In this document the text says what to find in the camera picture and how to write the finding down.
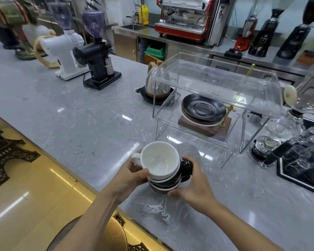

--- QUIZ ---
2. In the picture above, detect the black coffee grinder purple hopper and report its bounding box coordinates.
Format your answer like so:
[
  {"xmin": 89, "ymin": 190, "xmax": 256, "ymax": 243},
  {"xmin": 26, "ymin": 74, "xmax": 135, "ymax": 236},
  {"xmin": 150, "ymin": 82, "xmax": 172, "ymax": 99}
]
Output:
[{"xmin": 73, "ymin": 10, "xmax": 122, "ymax": 90}]

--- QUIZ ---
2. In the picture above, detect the black ceramic cup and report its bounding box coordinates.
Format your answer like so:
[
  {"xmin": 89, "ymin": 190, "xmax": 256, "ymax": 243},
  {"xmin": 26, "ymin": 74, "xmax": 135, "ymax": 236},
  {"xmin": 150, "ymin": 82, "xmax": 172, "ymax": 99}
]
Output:
[{"xmin": 148, "ymin": 159, "xmax": 193, "ymax": 189}]

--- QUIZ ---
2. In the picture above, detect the black tray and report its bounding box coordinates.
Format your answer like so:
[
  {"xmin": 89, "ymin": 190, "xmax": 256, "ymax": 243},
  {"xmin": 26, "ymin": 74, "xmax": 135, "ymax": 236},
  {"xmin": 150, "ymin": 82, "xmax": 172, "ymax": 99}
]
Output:
[{"xmin": 276, "ymin": 117, "xmax": 314, "ymax": 198}]

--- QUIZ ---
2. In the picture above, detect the green bin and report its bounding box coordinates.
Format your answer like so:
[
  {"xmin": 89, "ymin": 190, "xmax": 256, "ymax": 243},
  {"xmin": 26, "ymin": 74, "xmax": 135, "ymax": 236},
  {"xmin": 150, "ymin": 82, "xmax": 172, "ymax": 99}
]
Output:
[{"xmin": 144, "ymin": 44, "xmax": 165, "ymax": 60}]

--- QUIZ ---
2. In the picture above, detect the cluster of clear glass cups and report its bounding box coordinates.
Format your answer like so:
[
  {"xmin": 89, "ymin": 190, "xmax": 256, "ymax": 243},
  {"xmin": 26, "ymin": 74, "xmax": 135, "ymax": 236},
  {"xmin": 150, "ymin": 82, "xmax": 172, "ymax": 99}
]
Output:
[{"xmin": 284, "ymin": 127, "xmax": 314, "ymax": 186}]

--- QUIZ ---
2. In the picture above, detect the black espresso grinder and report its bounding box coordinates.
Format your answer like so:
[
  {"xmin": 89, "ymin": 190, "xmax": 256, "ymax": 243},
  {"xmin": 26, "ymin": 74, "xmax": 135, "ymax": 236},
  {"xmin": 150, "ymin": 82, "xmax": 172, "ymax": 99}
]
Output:
[
  {"xmin": 276, "ymin": 0, "xmax": 314, "ymax": 60},
  {"xmin": 248, "ymin": 0, "xmax": 296, "ymax": 57}
]

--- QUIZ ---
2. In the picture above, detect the red espresso grinder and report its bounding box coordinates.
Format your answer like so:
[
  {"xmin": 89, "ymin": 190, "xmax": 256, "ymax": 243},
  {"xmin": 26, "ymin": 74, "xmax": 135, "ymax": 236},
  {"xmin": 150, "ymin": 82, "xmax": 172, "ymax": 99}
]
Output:
[{"xmin": 234, "ymin": 0, "xmax": 263, "ymax": 52}]

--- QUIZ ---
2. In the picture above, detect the black kettle base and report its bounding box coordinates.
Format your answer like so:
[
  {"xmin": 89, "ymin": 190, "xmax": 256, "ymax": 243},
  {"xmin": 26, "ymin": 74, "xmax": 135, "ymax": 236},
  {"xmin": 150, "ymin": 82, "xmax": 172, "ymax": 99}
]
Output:
[{"xmin": 136, "ymin": 86, "xmax": 179, "ymax": 106}]

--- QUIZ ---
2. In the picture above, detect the black tamper mat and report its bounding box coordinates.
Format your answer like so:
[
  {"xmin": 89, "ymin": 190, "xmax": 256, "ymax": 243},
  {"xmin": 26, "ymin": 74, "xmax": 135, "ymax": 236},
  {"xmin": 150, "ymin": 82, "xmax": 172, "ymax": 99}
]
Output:
[{"xmin": 224, "ymin": 48, "xmax": 243, "ymax": 60}]

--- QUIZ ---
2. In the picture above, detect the person's right hand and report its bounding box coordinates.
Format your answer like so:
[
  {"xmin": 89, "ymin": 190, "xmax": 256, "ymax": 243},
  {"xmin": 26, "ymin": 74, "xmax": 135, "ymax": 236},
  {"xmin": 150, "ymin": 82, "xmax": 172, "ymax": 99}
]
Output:
[{"xmin": 167, "ymin": 157, "xmax": 220, "ymax": 210}]

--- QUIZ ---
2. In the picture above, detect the steel back counter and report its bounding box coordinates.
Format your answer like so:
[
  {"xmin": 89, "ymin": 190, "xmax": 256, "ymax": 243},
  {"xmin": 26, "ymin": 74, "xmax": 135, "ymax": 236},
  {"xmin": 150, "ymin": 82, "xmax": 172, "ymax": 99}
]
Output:
[{"xmin": 212, "ymin": 36, "xmax": 314, "ymax": 90}]

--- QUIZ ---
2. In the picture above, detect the clear acrylic shelf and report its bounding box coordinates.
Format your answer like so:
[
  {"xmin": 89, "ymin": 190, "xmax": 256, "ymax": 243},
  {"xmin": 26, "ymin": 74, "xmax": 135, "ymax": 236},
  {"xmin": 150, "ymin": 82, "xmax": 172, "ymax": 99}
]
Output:
[{"xmin": 150, "ymin": 52, "xmax": 283, "ymax": 169}]

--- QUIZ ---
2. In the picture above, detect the person's left forearm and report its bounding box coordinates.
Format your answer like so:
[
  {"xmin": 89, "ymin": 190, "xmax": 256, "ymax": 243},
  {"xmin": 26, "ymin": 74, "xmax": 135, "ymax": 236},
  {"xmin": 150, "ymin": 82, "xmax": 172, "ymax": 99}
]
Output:
[{"xmin": 46, "ymin": 190, "xmax": 126, "ymax": 251}]

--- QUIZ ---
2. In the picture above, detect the white round filter disc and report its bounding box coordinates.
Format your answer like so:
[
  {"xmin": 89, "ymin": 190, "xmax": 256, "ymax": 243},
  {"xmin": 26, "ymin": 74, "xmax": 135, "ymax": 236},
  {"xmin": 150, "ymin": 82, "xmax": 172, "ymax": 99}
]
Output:
[{"xmin": 284, "ymin": 85, "xmax": 298, "ymax": 106}]

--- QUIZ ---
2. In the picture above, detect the dark metal tower model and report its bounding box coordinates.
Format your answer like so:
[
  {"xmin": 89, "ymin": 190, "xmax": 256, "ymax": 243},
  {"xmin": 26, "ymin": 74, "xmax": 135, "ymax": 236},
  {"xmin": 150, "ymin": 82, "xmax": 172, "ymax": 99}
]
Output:
[
  {"xmin": 113, "ymin": 213, "xmax": 148, "ymax": 251},
  {"xmin": 0, "ymin": 119, "xmax": 41, "ymax": 188}
]

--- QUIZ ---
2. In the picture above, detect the steel cabinet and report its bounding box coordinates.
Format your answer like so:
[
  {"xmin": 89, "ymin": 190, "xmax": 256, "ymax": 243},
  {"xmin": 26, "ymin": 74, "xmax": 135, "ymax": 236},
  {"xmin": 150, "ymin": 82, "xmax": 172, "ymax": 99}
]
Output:
[{"xmin": 112, "ymin": 25, "xmax": 168, "ymax": 66}]

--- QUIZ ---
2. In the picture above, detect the wooden box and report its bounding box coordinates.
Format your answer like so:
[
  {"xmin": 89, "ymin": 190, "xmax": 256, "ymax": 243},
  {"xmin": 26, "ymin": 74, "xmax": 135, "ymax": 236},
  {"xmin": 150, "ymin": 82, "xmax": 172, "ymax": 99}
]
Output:
[{"xmin": 297, "ymin": 50, "xmax": 314, "ymax": 63}]

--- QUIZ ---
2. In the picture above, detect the person's right forearm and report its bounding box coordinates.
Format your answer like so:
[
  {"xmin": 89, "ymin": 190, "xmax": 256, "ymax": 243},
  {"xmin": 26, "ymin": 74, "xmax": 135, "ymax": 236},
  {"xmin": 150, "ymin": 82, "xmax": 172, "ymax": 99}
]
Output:
[{"xmin": 204, "ymin": 199, "xmax": 286, "ymax": 251}]

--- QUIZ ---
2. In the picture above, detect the steel gooseneck kettle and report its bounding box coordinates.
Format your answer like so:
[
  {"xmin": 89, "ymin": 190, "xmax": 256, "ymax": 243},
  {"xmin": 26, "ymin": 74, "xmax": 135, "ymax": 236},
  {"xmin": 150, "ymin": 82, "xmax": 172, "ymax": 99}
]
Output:
[{"xmin": 146, "ymin": 61, "xmax": 175, "ymax": 98}]

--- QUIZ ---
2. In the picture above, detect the yellow bottle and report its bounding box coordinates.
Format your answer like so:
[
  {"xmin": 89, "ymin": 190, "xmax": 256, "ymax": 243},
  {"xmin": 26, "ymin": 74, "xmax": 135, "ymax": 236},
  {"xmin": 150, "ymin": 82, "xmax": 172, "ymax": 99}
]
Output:
[{"xmin": 139, "ymin": 5, "xmax": 149, "ymax": 25}]

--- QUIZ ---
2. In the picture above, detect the person's left hand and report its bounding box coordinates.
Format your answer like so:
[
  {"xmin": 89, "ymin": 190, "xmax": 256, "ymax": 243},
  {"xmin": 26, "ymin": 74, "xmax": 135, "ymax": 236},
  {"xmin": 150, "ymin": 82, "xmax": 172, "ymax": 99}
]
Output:
[{"xmin": 107, "ymin": 150, "xmax": 150, "ymax": 205}]

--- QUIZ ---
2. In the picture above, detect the brass green vintage grinder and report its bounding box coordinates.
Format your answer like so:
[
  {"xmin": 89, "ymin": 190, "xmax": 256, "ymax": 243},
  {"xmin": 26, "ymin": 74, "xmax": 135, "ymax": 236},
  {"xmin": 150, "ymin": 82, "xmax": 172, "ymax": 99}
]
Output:
[{"xmin": 0, "ymin": 0, "xmax": 46, "ymax": 61}]

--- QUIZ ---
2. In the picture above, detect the red espresso machine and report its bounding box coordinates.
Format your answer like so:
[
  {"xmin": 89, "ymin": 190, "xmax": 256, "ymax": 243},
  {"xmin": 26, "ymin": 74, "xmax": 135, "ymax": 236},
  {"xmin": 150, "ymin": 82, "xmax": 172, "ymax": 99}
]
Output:
[{"xmin": 154, "ymin": 0, "xmax": 218, "ymax": 44}]

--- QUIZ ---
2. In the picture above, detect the glass siphon coffee maker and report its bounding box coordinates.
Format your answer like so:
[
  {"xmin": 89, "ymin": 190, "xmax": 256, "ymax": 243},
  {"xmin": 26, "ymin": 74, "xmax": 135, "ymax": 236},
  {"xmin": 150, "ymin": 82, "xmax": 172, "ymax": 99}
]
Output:
[{"xmin": 247, "ymin": 60, "xmax": 314, "ymax": 169}]

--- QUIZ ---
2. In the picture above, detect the steel sink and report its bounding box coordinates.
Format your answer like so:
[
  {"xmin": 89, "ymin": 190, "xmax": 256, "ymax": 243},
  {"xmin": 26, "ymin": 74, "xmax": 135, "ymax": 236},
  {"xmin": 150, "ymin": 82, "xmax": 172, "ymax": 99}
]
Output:
[{"xmin": 120, "ymin": 23, "xmax": 148, "ymax": 31}]

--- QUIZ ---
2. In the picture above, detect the white ceramic cup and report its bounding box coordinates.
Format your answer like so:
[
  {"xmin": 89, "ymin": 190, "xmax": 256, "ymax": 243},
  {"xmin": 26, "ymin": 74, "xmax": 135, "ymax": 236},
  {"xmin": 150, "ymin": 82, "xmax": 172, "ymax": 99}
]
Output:
[{"xmin": 131, "ymin": 141, "xmax": 180, "ymax": 181}]

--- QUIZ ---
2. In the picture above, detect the white coffee grinder purple hopper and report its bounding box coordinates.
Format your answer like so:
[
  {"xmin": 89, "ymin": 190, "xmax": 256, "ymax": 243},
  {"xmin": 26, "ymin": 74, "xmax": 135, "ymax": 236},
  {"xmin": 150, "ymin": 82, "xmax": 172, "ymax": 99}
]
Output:
[{"xmin": 40, "ymin": 2, "xmax": 85, "ymax": 81}]

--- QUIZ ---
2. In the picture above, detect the wooden ring stand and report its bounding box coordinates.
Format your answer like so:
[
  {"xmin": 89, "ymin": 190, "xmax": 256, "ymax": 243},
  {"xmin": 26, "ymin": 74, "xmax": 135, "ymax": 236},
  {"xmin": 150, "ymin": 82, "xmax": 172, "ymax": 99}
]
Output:
[{"xmin": 33, "ymin": 36, "xmax": 61, "ymax": 69}]

